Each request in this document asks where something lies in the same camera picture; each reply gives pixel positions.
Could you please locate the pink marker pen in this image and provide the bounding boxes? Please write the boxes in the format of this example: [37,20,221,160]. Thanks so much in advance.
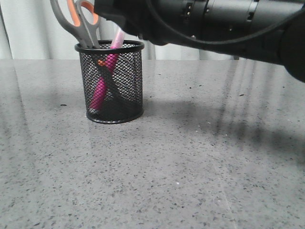
[89,27,125,115]

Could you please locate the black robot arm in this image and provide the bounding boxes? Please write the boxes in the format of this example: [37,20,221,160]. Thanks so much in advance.
[94,0,305,82]

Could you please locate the black and orange scissors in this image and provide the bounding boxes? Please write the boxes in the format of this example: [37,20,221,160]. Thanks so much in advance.
[49,0,143,117]

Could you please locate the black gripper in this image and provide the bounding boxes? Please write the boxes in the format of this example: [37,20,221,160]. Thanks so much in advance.
[94,0,190,45]

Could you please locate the black mesh pen cup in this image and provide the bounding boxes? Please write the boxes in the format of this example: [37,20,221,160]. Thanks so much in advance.
[75,40,144,124]

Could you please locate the grey-white curtain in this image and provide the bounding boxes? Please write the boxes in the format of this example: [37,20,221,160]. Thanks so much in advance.
[0,0,234,60]

